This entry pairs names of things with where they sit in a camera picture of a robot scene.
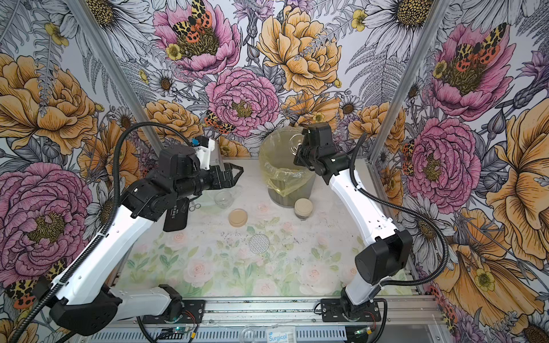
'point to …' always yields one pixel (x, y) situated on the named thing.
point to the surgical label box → (281, 334)
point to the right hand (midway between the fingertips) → (294, 141)
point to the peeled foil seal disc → (259, 244)
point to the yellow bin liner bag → (277, 151)
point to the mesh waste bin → (302, 190)
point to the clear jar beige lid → (223, 199)
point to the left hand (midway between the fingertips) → (230, 178)
